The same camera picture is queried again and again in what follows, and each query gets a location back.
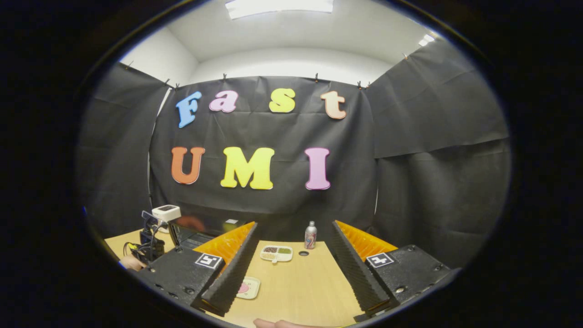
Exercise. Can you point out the white divided snack plate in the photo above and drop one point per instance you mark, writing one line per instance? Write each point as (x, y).
(276, 253)

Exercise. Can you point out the black electric oven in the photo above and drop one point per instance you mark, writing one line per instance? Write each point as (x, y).
(205, 228)

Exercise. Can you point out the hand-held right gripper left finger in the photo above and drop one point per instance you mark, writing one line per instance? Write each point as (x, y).
(237, 273)

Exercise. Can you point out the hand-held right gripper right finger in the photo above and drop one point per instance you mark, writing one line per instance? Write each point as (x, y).
(355, 273)

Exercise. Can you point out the cream square plate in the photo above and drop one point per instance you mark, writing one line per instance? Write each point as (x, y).
(253, 284)

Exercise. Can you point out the white toaster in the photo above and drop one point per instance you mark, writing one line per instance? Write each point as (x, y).
(166, 213)

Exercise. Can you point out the pink round food slice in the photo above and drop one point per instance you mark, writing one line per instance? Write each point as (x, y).
(243, 288)

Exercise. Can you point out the long ceiling light panel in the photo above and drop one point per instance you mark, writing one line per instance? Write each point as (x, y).
(278, 7)

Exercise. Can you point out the small ceiling light panel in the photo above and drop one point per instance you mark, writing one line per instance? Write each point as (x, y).
(426, 40)

